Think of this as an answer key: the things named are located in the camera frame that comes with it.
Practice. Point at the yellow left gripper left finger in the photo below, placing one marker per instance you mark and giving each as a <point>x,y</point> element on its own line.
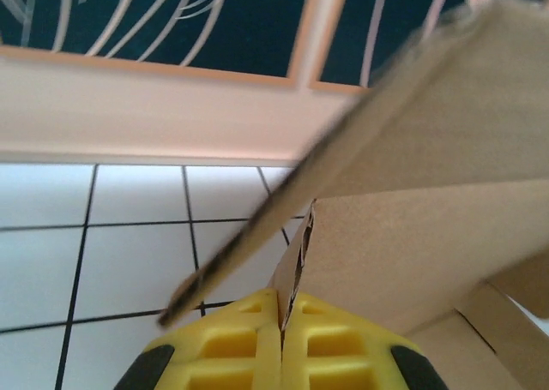
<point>231,347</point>

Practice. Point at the brown cardboard box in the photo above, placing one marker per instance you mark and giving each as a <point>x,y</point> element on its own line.
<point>407,193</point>

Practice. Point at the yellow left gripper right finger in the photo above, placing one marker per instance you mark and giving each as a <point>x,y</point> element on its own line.
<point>339,347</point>

